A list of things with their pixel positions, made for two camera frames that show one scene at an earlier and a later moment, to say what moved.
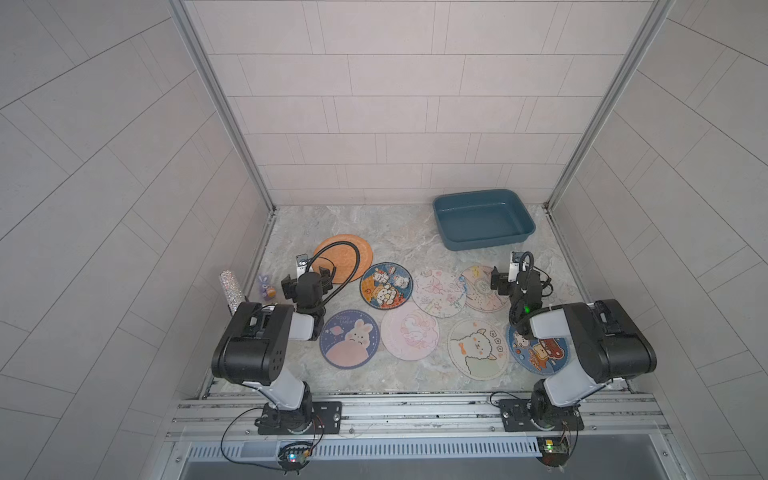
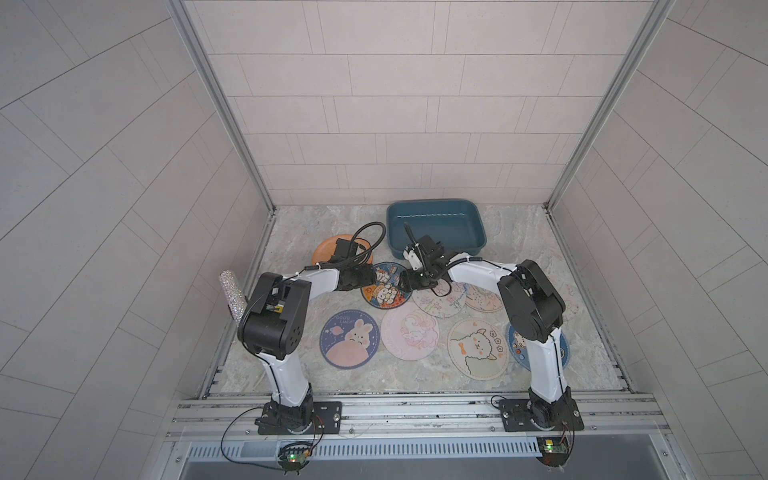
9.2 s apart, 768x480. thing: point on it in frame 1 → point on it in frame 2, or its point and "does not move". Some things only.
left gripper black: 324,282 → 367,276
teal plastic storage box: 476,218 → 454,222
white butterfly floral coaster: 439,293 does not move
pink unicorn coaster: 408,332 does not move
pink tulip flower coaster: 475,283 does not move
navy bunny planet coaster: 349,339 does not move
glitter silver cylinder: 232,290 does not move
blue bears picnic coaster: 386,286 does not move
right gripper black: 502,289 → 408,280
